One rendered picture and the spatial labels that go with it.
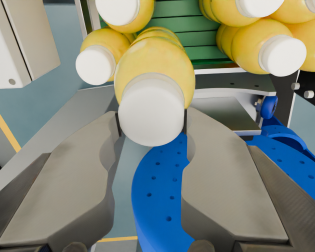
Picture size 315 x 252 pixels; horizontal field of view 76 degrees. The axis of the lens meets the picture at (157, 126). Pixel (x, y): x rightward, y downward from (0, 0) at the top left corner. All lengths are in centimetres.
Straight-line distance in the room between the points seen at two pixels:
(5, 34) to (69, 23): 116
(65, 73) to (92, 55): 126
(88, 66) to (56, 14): 120
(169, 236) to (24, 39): 27
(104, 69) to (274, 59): 18
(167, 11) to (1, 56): 26
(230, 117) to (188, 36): 17
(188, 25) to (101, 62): 22
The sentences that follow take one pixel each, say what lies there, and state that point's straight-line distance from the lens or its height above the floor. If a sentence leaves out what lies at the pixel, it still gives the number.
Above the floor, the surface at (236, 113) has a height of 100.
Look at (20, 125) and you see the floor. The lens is 185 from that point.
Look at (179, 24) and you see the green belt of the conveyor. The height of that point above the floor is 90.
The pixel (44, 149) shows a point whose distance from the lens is 90.
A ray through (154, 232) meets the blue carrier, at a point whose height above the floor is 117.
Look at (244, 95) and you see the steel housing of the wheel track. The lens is 44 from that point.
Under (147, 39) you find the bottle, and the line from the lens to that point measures 17.
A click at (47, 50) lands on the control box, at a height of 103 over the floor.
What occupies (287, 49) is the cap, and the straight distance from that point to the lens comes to 26.
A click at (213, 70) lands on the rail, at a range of 35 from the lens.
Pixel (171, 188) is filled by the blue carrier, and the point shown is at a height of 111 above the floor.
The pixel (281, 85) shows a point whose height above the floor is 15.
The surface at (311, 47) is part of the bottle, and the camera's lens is 31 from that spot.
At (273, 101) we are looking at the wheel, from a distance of 41.
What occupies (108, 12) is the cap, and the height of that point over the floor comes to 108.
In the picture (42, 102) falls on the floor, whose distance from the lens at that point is 166.
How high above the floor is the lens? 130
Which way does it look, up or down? 59 degrees down
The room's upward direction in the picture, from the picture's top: 178 degrees counter-clockwise
